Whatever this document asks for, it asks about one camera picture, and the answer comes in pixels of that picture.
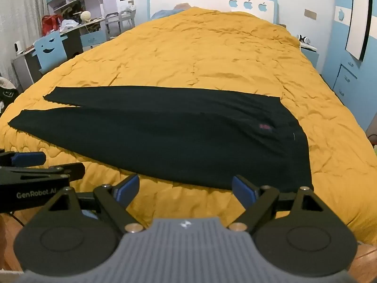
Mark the grey metal chair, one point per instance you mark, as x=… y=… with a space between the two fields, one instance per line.
x=126 y=17
x=112 y=23

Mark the round white lamp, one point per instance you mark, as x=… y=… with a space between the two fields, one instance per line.
x=85 y=16

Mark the pile of clothes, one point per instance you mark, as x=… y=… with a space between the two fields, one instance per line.
x=6 y=93

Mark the blue nightstand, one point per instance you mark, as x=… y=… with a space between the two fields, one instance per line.
x=310 y=57

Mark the black pants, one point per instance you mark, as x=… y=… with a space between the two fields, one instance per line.
x=162 y=135

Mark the blue wardrobe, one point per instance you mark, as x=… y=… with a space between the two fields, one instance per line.
x=350 y=79

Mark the black framed mirror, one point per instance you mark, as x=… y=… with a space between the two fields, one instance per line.
x=358 y=20

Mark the brown wall plate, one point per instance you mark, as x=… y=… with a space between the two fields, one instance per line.
x=310 y=14

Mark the blue smiley chair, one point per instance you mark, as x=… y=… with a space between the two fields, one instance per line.
x=50 y=56

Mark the white plastic bag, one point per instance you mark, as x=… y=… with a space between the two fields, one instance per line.
x=69 y=24

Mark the grey desk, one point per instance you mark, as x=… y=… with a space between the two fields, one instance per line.
x=92 y=39

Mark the small white camera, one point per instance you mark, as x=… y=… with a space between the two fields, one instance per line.
x=18 y=48

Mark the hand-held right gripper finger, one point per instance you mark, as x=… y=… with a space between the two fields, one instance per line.
x=243 y=190

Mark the white headphones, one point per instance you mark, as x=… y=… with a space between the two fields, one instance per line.
x=304 y=39

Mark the white and blue headboard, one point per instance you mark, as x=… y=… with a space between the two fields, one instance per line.
x=206 y=1

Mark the yellow quilt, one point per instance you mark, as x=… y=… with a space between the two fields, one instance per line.
x=191 y=53

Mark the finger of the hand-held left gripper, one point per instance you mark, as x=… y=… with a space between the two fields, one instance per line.
x=44 y=173
x=28 y=158

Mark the red bag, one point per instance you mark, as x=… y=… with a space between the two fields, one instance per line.
x=48 y=23

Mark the blue pillow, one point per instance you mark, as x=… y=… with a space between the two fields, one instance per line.
x=173 y=11

